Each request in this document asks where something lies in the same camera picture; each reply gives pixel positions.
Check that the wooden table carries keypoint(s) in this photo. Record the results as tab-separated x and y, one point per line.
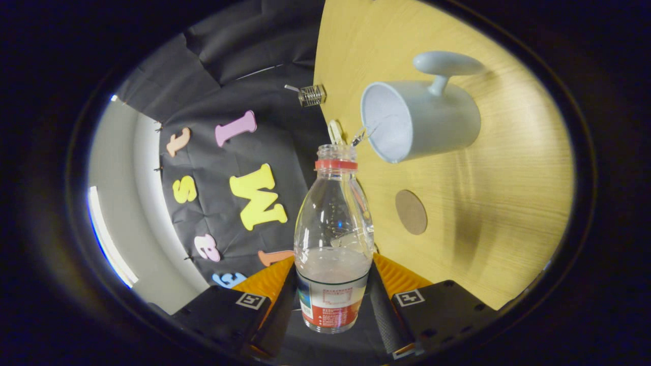
508	203

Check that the round brown coaster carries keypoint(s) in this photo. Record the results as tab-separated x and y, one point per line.
411	212

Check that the black backdrop cloth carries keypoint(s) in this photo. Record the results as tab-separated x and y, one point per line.
229	96

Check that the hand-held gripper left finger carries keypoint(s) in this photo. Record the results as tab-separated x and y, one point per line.
224	315

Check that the clear square utensil holder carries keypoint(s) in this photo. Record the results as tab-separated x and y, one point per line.
313	95

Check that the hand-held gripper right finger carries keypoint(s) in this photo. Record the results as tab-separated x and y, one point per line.
442	310

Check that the metal spoon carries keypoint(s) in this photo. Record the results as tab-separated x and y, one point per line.
291	88

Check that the clear juice bottle red label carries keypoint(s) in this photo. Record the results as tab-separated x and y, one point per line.
333	305

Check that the white divided condiment dish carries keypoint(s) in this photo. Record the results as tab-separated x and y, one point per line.
334	131

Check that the white cup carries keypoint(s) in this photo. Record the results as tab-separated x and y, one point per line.
437	122

